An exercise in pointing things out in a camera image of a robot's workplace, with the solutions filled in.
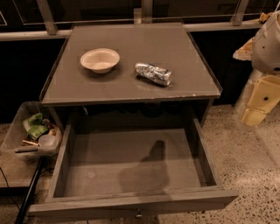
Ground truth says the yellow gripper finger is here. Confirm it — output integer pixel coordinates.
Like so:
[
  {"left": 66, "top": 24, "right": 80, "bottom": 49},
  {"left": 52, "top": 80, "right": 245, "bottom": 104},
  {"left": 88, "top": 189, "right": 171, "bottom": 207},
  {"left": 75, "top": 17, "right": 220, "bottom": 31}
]
[{"left": 241, "top": 74, "right": 280, "bottom": 126}]

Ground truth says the silver redbull can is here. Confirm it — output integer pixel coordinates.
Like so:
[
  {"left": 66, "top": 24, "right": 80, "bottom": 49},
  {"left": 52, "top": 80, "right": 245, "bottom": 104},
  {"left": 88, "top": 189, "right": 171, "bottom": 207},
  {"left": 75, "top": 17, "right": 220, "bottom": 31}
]
[{"left": 134, "top": 62, "right": 172, "bottom": 87}]

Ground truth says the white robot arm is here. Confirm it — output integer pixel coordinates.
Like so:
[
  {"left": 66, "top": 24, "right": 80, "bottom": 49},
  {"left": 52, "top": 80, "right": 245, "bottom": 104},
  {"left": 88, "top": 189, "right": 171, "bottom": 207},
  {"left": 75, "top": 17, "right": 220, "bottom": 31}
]
[{"left": 233, "top": 10, "right": 280, "bottom": 126}]

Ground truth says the open grey top drawer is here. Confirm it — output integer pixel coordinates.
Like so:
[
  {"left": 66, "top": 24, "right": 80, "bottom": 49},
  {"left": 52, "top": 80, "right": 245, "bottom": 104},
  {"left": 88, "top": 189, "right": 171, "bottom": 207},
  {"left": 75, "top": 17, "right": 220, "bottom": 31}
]
[{"left": 30, "top": 119, "right": 238, "bottom": 221}]

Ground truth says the metal drawer knob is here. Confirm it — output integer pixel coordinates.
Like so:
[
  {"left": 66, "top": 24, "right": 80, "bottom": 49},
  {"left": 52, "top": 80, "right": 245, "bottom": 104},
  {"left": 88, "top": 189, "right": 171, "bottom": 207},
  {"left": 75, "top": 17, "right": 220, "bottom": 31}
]
[{"left": 135, "top": 208, "right": 143, "bottom": 219}]

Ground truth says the yellow object on ledge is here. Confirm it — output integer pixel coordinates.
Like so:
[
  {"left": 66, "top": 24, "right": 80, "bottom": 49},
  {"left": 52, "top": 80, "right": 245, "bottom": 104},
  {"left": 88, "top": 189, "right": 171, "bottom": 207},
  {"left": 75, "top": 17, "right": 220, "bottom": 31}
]
[{"left": 259, "top": 12, "right": 273, "bottom": 24}]

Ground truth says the grey wooden cabinet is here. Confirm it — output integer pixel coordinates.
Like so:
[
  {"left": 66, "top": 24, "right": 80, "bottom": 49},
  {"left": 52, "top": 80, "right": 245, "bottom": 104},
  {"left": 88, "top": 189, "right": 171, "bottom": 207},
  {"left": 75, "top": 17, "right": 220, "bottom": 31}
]
[{"left": 40, "top": 23, "right": 221, "bottom": 123}]

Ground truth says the white paper bowl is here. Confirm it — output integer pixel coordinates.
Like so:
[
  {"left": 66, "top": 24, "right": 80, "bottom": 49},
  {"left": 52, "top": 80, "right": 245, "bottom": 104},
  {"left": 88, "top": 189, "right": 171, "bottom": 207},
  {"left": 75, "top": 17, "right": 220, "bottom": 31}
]
[{"left": 80, "top": 48, "right": 120, "bottom": 74}]

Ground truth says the small clear plastic cup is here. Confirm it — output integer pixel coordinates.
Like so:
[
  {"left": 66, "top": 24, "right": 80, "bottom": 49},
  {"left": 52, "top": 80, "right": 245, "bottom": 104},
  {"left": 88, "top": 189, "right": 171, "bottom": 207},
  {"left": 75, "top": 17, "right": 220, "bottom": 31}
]
[{"left": 38, "top": 135, "right": 55, "bottom": 147}]

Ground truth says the green snack bag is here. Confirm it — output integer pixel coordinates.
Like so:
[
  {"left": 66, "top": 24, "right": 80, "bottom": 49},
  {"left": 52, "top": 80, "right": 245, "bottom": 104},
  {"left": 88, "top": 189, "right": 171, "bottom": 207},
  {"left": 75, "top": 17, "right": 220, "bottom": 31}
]
[{"left": 22, "top": 113, "right": 48, "bottom": 140}]

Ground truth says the metal window railing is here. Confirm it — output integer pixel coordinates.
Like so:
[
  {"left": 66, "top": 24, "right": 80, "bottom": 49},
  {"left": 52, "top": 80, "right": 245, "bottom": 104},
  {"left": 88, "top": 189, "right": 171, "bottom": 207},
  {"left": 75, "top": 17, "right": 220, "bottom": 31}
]
[{"left": 0, "top": 0, "right": 280, "bottom": 42}]

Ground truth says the clear plastic bin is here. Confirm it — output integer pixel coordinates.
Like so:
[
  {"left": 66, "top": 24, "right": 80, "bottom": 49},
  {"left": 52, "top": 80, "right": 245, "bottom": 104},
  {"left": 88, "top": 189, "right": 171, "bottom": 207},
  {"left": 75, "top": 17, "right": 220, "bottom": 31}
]
[{"left": 1, "top": 101, "right": 62, "bottom": 160}]

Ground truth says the black pole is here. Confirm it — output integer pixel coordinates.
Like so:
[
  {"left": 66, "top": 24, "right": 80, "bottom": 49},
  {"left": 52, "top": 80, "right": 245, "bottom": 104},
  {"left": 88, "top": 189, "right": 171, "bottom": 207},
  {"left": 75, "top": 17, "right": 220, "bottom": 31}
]
[{"left": 14, "top": 157, "right": 46, "bottom": 224}]

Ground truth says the black cable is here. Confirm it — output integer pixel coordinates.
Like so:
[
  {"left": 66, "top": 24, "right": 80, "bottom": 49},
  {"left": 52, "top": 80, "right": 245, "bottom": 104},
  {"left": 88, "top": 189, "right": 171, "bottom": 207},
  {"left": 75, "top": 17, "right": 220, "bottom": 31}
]
[{"left": 0, "top": 166, "right": 21, "bottom": 211}]

